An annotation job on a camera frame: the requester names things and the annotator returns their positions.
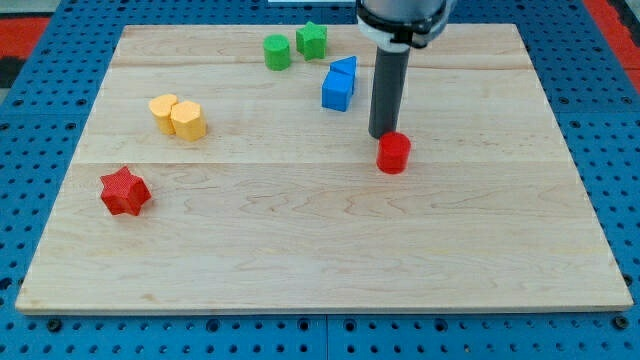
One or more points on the yellow heart block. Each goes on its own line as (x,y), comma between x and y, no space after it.
(161,107)

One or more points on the green cylinder block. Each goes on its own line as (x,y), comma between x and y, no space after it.
(276,49)

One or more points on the blue cube block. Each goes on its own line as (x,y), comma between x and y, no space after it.
(337,91)

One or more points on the red cylinder block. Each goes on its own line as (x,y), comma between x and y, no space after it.
(393,152)

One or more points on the yellow hexagon block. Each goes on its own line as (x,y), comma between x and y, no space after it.
(188,121)

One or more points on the grey robot arm flange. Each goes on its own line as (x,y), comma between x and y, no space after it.
(395,26)

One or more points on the blue triangle block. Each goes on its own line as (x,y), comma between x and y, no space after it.
(346,66)

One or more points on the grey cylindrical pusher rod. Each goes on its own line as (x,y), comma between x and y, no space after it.
(387,90)

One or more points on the green star block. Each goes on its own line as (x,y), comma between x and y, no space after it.
(311,41)

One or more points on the red star block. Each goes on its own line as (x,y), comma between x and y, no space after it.
(123,192)

